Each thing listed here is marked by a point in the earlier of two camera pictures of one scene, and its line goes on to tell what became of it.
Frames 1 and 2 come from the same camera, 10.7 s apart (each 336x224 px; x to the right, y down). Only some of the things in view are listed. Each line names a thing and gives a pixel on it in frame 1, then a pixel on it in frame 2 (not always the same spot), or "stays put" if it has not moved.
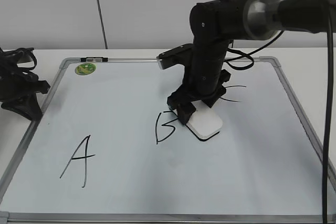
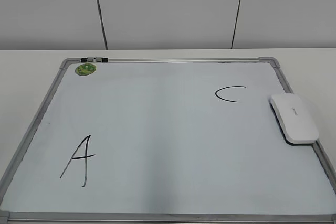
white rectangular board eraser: [204, 121] -> [294, 119]
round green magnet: [85, 68] stays put
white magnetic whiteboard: [108, 150] stays put
